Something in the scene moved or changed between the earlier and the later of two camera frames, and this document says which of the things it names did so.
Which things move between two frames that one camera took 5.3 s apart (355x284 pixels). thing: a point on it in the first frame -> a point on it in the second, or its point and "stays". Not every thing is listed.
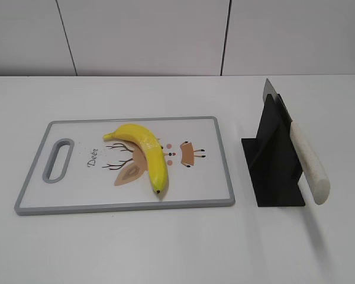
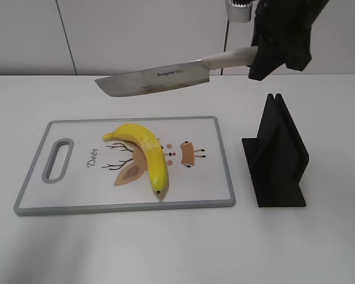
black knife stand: [273, 159] stays
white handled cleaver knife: [313, 172] -> [176, 76]
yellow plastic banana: [152, 148] stays
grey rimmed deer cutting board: [110, 174] stays
